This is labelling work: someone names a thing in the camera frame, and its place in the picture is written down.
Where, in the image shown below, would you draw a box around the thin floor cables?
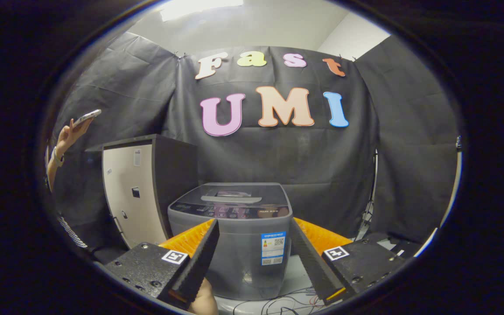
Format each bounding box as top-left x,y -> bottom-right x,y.
230,287 -> 327,315

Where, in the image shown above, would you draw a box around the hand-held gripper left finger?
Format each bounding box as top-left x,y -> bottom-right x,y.
103,218 -> 220,309

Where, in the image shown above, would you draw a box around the dark cabinet with beige door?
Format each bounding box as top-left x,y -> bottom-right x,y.
85,134 -> 199,249

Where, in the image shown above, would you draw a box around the grey washing machine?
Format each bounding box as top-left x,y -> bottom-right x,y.
168,182 -> 293,301

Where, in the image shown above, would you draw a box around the black floor box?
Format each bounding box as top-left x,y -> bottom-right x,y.
377,235 -> 423,259

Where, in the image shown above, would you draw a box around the white smartphone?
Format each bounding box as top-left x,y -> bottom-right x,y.
73,109 -> 102,128

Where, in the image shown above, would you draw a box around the metal light stand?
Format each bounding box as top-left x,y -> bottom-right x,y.
352,149 -> 380,241

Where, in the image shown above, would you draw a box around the person's patterned clothing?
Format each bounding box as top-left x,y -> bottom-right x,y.
56,213 -> 89,251

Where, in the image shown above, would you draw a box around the black backdrop cloth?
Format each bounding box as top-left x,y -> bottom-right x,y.
51,31 -> 460,252

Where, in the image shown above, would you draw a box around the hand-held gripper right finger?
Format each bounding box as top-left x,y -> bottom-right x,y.
289,217 -> 406,306

